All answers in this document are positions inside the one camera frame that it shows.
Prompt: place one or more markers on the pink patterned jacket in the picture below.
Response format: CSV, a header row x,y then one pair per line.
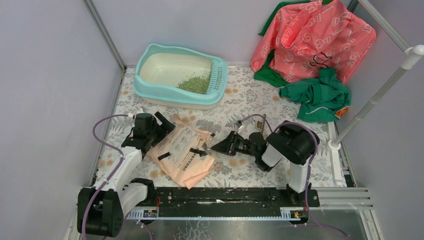
x,y
343,36

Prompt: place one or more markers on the green sweatshirt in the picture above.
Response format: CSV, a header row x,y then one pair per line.
x,y
321,99

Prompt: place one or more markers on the green cat litter pile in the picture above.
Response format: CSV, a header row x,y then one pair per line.
x,y
195,83

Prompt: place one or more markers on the teal litter box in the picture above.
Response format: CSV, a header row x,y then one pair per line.
x,y
162,67

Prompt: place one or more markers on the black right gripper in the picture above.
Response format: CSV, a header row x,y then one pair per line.
x,y
228,145

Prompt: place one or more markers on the white pole stand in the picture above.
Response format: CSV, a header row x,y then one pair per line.
x,y
413,55

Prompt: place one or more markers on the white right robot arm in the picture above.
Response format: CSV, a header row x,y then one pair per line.
x,y
290,141

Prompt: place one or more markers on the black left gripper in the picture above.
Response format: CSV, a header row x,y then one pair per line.
x,y
166,127

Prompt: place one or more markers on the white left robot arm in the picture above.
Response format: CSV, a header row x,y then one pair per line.
x,y
102,208

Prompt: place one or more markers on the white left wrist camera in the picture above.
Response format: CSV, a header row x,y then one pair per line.
x,y
138,111

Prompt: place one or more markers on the dark green garment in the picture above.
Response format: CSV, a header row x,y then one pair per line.
x,y
286,52

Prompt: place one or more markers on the brown bag sealing clip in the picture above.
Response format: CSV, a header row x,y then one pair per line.
x,y
260,124

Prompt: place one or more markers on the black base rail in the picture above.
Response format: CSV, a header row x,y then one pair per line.
x,y
234,202

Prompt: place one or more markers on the grey litter scoop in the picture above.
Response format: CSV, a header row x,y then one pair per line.
x,y
204,147

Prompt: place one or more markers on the pink cat litter bag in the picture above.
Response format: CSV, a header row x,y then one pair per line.
x,y
179,154

